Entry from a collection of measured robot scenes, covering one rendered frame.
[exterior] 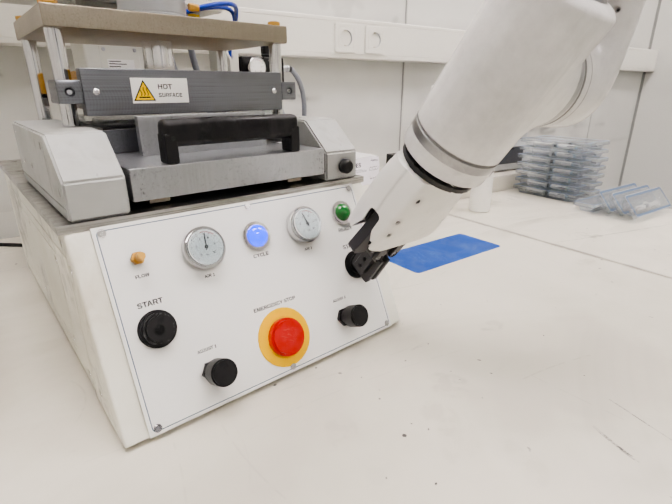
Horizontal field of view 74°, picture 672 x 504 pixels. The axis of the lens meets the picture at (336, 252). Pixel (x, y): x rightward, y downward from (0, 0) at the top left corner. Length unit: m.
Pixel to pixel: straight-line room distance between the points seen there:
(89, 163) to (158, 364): 0.18
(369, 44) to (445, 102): 0.99
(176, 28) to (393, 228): 0.32
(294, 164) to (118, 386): 0.28
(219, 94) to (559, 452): 0.50
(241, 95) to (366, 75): 0.87
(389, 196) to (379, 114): 1.05
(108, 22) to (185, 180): 0.18
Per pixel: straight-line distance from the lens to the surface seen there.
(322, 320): 0.51
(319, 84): 1.32
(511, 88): 0.36
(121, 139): 0.55
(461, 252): 0.86
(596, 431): 0.49
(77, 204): 0.43
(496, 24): 0.36
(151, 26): 0.56
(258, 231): 0.47
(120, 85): 0.53
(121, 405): 0.43
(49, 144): 0.46
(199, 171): 0.46
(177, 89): 0.55
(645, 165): 2.88
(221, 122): 0.47
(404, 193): 0.40
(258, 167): 0.49
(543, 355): 0.57
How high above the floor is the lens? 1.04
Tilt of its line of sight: 20 degrees down
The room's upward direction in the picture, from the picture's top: straight up
